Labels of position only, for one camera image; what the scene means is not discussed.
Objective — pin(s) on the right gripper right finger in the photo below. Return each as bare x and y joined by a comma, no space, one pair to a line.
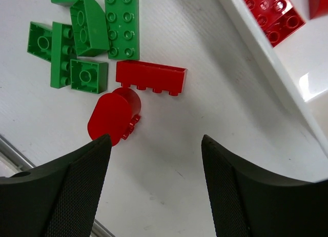
247,200

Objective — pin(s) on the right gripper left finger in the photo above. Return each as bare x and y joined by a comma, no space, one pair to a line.
53,193

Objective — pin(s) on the red rounded lego brick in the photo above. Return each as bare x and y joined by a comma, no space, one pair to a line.
116,114

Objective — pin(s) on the green small lego brick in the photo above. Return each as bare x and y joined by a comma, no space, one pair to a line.
40,40
89,76

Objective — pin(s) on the red long lego brick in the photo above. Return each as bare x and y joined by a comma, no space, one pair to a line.
145,75

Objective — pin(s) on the green thin lego brick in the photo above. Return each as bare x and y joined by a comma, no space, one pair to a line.
63,50

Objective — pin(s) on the green curved lego brick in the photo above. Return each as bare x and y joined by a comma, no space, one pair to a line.
89,28

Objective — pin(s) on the red square lego brick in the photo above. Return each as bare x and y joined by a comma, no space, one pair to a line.
277,18

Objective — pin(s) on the green lego plate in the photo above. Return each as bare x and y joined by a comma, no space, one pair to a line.
122,17

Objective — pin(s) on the red sloped lego brick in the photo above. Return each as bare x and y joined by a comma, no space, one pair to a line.
318,8

